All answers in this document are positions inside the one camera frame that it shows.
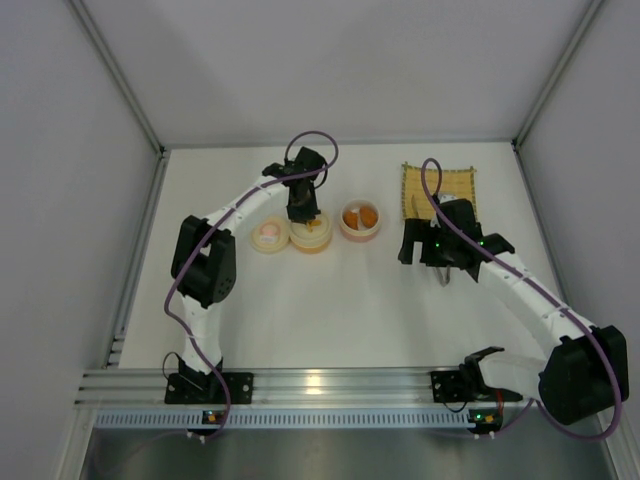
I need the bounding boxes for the cream lid pink handle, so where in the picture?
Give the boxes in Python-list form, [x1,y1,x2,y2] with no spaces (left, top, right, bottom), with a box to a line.
[250,215,290,254]

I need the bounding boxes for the pink lunch bowl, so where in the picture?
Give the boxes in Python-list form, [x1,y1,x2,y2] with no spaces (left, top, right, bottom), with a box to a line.
[338,199,382,243]

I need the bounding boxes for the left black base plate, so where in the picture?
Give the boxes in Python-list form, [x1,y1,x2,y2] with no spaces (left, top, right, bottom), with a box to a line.
[164,372,254,405]

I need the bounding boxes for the fried food piece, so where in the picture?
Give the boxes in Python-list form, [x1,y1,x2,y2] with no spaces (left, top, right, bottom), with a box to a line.
[359,205,378,229]
[342,210,362,231]

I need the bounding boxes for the cream lid orange handle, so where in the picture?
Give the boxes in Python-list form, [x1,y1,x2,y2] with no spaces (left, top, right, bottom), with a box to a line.
[290,213,332,239]

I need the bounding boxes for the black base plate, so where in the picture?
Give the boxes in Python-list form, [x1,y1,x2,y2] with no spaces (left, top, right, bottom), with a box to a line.
[430,370,469,404]
[164,372,254,405]

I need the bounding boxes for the bamboo mat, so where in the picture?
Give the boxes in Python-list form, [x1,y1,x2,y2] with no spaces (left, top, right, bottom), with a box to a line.
[401,163,477,220]

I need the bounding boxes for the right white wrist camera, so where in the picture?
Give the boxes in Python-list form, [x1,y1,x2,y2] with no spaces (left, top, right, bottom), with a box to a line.
[437,193,458,204]

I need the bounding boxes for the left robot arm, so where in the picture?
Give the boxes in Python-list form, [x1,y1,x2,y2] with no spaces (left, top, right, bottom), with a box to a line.
[164,147,330,405]

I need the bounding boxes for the aluminium mounting rail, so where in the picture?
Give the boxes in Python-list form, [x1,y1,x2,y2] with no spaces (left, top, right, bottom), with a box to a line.
[74,368,526,435]

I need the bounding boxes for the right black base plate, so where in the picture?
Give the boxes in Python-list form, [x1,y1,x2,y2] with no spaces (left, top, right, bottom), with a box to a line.
[430,370,469,404]

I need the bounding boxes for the metal tongs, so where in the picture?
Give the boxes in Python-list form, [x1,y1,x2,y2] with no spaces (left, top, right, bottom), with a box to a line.
[410,195,451,287]

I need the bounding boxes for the orange lunch bowl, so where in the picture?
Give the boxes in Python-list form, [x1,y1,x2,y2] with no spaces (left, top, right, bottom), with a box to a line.
[290,236,332,254]

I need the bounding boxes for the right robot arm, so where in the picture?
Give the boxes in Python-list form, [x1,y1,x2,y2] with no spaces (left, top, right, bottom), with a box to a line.
[398,199,629,426]

